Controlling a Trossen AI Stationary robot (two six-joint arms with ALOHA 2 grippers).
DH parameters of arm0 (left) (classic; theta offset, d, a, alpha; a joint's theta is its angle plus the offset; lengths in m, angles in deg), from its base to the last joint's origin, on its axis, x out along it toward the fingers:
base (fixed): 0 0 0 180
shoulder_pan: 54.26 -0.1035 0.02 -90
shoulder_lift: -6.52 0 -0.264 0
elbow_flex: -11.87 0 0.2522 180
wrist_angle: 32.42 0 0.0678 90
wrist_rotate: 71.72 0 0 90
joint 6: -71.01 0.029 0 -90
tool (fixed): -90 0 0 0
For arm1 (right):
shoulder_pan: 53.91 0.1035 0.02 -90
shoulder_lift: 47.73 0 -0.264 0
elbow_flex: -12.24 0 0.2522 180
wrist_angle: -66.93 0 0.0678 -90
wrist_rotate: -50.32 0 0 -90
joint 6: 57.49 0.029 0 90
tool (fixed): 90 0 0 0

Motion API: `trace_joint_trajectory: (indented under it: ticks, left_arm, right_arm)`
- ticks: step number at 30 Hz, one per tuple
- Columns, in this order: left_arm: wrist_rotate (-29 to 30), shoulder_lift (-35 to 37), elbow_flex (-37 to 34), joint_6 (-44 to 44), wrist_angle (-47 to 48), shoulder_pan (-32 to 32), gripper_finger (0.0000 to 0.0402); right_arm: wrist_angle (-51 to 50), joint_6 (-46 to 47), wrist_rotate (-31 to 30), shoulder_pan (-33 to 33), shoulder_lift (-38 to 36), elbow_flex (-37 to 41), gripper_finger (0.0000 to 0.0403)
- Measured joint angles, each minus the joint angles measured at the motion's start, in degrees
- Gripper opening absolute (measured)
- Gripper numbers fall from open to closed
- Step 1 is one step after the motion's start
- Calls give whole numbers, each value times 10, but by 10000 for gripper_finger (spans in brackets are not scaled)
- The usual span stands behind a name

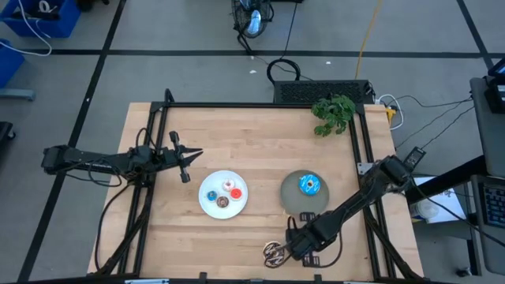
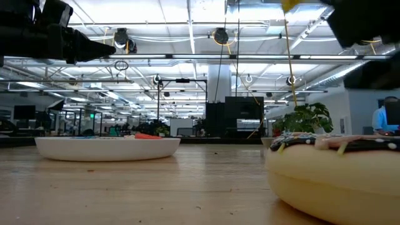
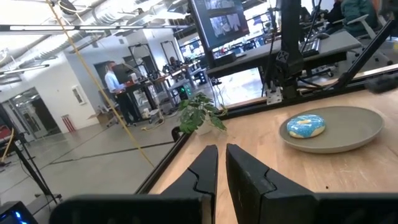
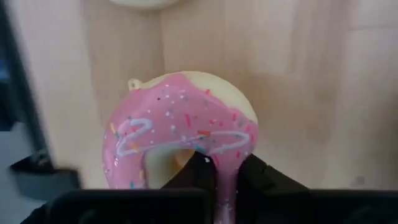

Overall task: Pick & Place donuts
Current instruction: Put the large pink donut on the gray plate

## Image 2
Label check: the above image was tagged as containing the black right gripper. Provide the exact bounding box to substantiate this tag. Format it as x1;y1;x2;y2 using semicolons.
321;0;400;49

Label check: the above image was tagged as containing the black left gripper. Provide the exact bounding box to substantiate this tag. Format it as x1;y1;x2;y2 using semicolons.
0;0;117;65

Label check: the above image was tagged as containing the white donut with pink icing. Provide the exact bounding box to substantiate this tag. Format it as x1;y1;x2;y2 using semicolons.
134;133;164;140

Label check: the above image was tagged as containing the black computer monitor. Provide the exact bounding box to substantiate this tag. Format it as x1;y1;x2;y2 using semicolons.
13;104;36;120
384;99;400;126

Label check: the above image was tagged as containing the wide white bowl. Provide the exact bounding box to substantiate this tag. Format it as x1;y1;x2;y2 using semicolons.
34;136;181;163

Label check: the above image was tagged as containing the person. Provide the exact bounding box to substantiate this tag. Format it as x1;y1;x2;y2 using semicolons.
371;96;400;136

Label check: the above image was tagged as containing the small green plant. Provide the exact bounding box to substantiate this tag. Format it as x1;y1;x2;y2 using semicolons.
155;124;171;138

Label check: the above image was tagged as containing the white board panel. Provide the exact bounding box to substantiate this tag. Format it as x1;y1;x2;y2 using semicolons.
169;118;194;137

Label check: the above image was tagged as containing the green leafy potted plant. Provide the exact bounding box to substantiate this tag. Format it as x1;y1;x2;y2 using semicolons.
272;102;334;135

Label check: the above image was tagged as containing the long ceiling light bar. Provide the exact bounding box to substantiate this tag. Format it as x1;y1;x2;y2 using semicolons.
106;53;391;61

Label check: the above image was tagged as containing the white building column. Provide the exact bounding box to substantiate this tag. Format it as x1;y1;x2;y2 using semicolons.
207;64;232;103

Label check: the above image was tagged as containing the black cabinet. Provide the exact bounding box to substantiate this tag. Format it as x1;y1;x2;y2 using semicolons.
205;96;265;140

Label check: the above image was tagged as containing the chocolate iced donut with sprinkles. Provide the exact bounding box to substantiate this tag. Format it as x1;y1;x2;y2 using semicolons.
265;131;400;225

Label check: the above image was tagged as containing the black coiled cable loop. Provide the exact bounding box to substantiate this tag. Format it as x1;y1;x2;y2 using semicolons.
114;59;129;71

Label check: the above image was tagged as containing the large black ceiling cord reel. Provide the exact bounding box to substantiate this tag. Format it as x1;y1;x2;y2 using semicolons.
213;27;229;45
113;27;138;54

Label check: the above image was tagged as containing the yellow hanging cable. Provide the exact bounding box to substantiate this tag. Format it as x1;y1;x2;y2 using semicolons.
280;0;303;107

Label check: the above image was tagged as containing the black hanging cable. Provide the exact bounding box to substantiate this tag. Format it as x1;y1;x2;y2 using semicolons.
236;0;241;98

